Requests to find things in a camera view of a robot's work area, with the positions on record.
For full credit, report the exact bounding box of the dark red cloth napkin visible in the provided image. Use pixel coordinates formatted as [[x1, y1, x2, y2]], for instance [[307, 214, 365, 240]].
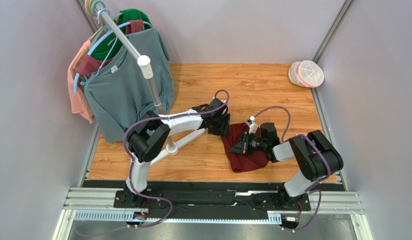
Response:
[[221, 123, 269, 173]]

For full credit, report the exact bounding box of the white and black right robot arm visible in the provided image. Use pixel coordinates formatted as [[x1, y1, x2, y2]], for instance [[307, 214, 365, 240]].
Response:
[[228, 122, 344, 209]]

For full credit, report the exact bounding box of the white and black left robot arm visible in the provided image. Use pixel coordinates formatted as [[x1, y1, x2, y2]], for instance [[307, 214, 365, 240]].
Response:
[[124, 97, 230, 196]]

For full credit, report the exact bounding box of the silver and white clothes rack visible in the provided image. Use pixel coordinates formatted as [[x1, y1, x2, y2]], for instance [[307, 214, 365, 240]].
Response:
[[85, 0, 206, 166]]

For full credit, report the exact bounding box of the white and pink mesh bag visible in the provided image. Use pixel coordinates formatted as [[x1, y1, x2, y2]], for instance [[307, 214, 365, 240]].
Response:
[[288, 60, 325, 88]]

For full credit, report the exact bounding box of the blue-grey t-shirt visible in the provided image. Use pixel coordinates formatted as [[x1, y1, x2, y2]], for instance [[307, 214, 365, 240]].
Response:
[[84, 28, 174, 143]]

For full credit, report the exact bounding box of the green t-shirt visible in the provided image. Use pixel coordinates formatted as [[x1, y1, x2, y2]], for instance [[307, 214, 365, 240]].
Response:
[[90, 8, 153, 60]]

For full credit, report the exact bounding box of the pink t-shirt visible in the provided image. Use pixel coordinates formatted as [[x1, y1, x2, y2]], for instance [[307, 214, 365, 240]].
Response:
[[67, 39, 94, 124]]

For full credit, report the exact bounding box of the dark red t-shirt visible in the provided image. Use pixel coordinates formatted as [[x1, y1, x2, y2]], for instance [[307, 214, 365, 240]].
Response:
[[76, 19, 145, 82]]

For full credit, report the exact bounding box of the light blue clothes hanger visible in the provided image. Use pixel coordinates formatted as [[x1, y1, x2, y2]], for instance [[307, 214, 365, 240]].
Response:
[[72, 7, 153, 95]]

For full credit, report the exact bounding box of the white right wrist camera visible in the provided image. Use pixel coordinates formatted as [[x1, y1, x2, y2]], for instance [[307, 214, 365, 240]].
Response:
[[245, 116, 258, 134]]

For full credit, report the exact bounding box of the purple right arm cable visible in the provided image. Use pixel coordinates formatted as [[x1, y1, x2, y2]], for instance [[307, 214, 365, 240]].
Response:
[[250, 105, 332, 233]]

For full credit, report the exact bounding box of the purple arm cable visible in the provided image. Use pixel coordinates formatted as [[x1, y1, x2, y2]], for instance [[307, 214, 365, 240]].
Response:
[[250, 105, 332, 233], [72, 89, 230, 238]]

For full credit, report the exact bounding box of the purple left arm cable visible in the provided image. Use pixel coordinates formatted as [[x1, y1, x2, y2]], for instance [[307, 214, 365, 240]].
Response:
[[72, 89, 230, 238]]

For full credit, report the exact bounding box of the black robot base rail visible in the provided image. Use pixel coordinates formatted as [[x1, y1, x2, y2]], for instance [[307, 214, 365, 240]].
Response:
[[81, 179, 346, 231]]

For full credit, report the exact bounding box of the aluminium frame post right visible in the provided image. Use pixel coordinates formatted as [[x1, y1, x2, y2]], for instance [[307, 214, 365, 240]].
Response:
[[313, 0, 355, 64]]

